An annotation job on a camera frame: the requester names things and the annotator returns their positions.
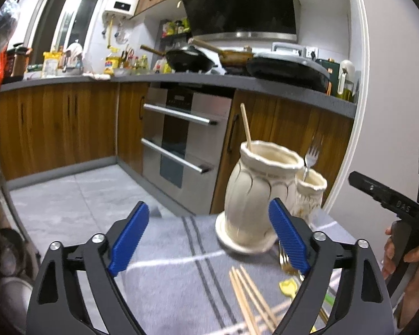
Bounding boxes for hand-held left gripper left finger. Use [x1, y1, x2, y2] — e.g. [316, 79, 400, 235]
[26, 200, 151, 335]

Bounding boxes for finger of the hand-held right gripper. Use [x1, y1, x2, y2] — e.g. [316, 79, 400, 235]
[348, 170, 419, 231]

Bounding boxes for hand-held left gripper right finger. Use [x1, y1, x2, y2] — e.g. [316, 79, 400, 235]
[268, 197, 396, 335]

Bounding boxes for gold fork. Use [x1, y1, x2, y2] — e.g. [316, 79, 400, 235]
[277, 241, 303, 277]

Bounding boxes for yellow tulip handle utensil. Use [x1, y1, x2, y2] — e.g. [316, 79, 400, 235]
[278, 277, 300, 300]

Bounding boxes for small cream ceramic vase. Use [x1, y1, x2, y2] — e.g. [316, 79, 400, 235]
[295, 169, 328, 224]

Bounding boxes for wooden chopstick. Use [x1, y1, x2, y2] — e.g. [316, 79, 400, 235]
[240, 265, 280, 326]
[240, 103, 254, 150]
[229, 269, 258, 335]
[233, 267, 271, 332]

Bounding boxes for large cream ceramic vase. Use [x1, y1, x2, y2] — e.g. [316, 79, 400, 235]
[215, 140, 305, 255]

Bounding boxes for grey striped tablecloth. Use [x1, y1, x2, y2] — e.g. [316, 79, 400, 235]
[120, 213, 357, 335]

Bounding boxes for silver fork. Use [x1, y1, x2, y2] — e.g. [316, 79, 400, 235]
[302, 136, 322, 182]

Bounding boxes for stainless steel oven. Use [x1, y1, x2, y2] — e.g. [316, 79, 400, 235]
[141, 83, 235, 215]

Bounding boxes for wooden base cabinet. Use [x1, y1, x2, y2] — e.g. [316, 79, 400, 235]
[209, 89, 357, 215]

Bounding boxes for white top oil dispenser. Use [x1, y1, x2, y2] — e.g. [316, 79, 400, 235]
[337, 59, 356, 102]

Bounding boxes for wooden chopsticks and spoons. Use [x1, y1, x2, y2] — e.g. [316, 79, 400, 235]
[0, 82, 151, 182]

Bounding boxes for dark green appliance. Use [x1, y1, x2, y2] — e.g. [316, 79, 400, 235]
[316, 58, 341, 96]

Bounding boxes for black electric griddle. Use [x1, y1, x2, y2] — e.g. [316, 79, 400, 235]
[246, 42, 332, 93]

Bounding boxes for grey kitchen countertop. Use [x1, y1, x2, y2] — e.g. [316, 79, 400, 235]
[0, 68, 358, 119]

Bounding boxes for row of condiment bottles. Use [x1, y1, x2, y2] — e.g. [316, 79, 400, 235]
[120, 51, 151, 71]

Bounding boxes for brown frying pan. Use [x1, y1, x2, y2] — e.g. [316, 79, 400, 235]
[190, 38, 255, 71]

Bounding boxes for black wok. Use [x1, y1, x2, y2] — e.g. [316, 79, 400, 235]
[140, 44, 219, 74]

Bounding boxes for yellow food bag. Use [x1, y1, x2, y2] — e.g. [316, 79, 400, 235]
[42, 52, 61, 77]

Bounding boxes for white cloth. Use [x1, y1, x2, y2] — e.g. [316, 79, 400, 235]
[65, 43, 84, 67]

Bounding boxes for shelf of seasoning packets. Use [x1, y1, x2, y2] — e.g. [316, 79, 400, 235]
[161, 17, 191, 38]

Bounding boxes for kitchen window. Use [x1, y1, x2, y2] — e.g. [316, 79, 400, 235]
[28, 0, 110, 56]

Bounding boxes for black range hood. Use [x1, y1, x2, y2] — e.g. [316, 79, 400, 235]
[176, 0, 298, 44]

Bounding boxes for clear plastic bag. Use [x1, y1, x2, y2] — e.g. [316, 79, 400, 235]
[0, 0, 22, 54]

